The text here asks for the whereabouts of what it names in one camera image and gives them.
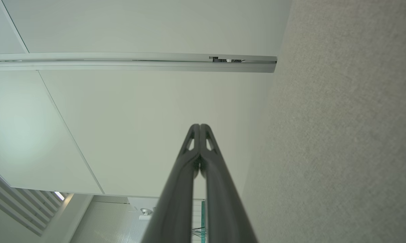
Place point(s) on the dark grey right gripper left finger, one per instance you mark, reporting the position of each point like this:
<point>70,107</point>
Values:
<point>176,209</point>

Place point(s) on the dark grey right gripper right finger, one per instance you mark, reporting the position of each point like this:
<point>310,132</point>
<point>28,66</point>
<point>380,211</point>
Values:
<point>223,209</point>

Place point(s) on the glass panel with green edge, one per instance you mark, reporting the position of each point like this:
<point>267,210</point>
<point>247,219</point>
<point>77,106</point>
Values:
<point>204,216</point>

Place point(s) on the round silver ceiling spotlight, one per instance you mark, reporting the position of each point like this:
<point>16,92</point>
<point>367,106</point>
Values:
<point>145,211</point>

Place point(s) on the rectangular ceiling light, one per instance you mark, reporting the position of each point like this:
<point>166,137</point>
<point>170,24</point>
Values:
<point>59,195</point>

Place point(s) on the grey fabric sofa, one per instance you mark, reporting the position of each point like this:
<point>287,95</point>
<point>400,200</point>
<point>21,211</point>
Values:
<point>341,135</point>

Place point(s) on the white slatted ceiling panel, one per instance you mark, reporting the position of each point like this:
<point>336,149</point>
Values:
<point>17,206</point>

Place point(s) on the white ceiling track rail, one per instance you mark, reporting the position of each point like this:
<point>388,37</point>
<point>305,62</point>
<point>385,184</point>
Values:
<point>155,64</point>

